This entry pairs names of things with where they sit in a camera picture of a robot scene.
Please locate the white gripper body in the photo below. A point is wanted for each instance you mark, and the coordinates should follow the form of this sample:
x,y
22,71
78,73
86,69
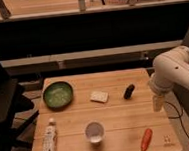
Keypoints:
x,y
158,102

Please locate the black eraser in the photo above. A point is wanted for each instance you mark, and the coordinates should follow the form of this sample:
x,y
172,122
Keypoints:
x,y
128,92

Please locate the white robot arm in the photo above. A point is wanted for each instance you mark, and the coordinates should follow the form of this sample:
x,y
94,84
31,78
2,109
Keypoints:
x,y
171,68

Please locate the orange carrot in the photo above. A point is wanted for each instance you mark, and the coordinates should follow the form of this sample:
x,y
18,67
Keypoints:
x,y
146,139

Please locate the white sponge block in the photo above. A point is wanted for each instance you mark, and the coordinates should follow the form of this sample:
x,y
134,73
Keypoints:
x,y
97,96

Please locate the white cup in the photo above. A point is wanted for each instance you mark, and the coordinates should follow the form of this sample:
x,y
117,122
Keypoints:
x,y
94,132

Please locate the green bowl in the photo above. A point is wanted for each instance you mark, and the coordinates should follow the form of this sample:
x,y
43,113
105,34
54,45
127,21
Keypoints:
x,y
58,95

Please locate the white plastic bottle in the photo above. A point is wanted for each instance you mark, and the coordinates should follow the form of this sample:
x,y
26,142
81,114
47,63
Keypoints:
x,y
50,137

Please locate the black office chair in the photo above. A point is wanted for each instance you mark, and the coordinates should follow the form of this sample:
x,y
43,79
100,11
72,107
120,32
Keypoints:
x,y
12,101

